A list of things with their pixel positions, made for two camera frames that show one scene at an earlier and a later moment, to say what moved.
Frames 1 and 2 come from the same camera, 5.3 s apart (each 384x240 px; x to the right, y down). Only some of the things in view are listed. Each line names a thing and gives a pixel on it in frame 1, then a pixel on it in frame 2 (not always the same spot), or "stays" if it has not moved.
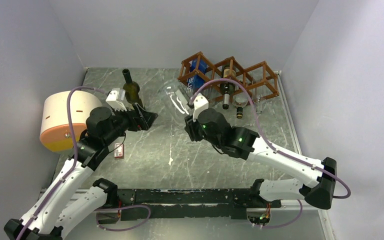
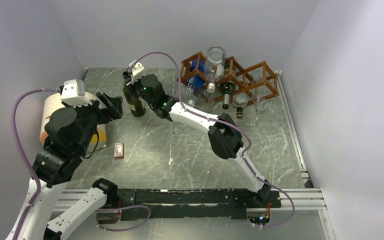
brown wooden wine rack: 228,79 stays
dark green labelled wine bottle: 227,88 stays
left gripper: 140,119 to 114,105
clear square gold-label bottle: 239,100 stays
